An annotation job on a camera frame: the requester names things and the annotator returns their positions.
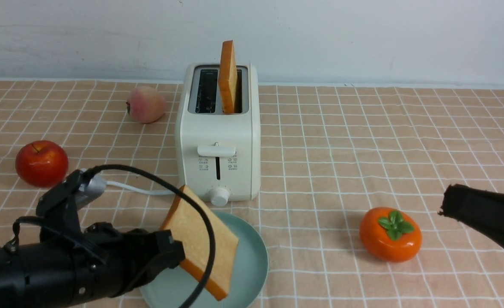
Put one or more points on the light green plate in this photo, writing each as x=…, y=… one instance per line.
x=172, y=286

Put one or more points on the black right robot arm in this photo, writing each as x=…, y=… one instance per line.
x=478, y=209

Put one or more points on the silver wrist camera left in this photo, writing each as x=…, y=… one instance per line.
x=89, y=190

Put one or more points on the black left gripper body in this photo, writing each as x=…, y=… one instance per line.
x=60, y=276

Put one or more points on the pink peach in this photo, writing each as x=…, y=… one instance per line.
x=146, y=105

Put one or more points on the orange persimmon with green leaf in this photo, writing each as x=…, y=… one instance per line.
x=390, y=235

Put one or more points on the orange checkered tablecloth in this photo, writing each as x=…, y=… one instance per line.
x=329, y=154

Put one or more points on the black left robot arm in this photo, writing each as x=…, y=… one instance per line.
x=12, y=274

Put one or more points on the toast slice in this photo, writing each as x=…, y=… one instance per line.
x=227, y=79
x=188, y=227

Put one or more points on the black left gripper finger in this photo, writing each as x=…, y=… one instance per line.
x=162, y=252

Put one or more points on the white two-slot toaster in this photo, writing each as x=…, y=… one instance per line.
x=218, y=154

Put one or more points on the red apple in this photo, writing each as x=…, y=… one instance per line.
x=42, y=164

